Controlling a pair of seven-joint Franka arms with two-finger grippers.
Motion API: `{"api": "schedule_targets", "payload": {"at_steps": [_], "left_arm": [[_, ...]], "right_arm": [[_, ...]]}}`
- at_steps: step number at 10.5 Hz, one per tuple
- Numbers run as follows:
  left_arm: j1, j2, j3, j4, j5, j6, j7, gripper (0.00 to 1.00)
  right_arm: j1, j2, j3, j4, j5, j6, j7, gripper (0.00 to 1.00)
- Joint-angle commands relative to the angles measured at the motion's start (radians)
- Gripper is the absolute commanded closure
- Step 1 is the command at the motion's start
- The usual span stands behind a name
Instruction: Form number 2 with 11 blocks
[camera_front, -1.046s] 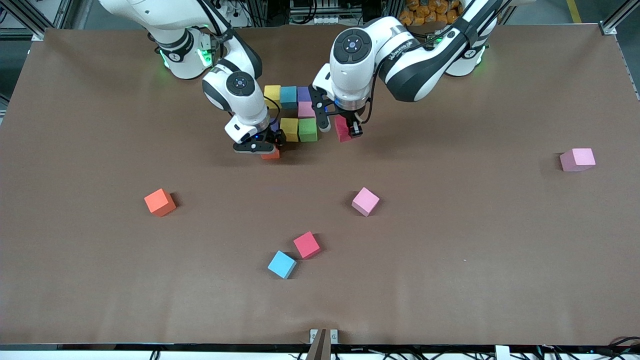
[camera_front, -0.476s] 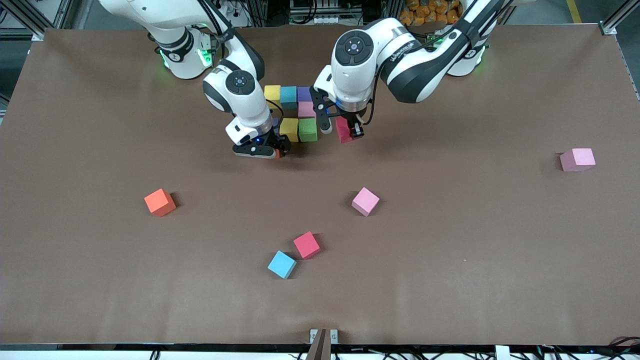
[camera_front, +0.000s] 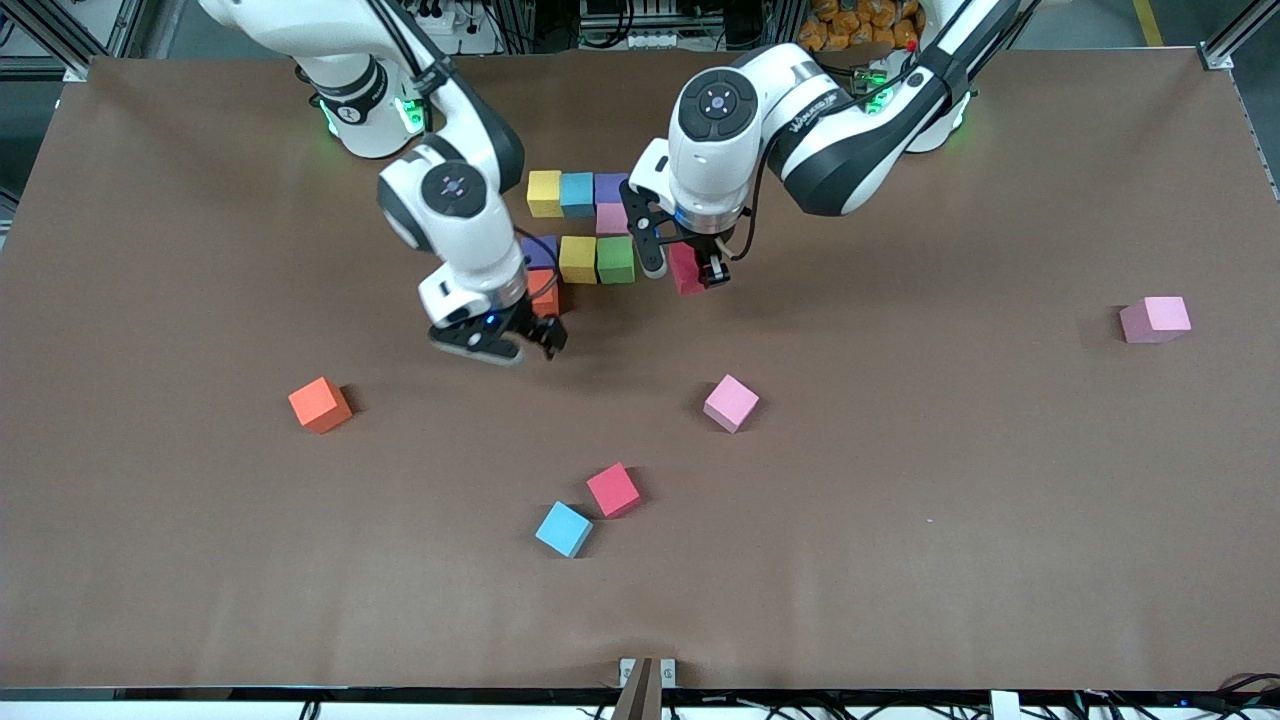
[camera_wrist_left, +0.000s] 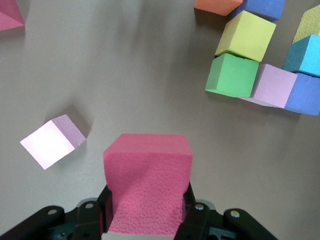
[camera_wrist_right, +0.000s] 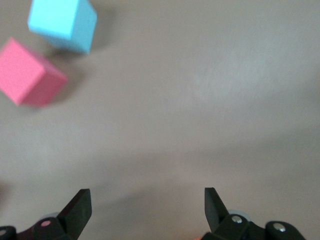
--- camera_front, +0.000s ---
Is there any green foam cube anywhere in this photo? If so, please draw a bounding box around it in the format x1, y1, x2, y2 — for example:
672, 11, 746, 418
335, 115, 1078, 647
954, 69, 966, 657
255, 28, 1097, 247
596, 236, 637, 285

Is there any red foam cube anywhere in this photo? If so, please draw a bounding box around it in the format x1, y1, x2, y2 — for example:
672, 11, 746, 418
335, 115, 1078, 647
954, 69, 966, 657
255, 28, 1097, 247
667, 243, 707, 298
586, 462, 643, 520

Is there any orange foam cube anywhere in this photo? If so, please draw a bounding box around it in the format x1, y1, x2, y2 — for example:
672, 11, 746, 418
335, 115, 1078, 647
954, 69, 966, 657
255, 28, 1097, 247
527, 268, 573, 319
288, 377, 353, 435

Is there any brown camera post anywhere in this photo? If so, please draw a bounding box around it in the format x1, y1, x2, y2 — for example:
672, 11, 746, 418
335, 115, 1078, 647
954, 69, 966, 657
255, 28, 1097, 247
610, 657, 658, 720

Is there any silver metal bracket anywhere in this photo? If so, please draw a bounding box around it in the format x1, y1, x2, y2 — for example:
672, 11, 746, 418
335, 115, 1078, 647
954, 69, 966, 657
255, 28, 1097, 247
619, 657, 678, 691

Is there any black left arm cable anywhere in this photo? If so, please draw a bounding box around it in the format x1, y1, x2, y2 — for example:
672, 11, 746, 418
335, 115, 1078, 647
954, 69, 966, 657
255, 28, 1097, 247
725, 165, 771, 263

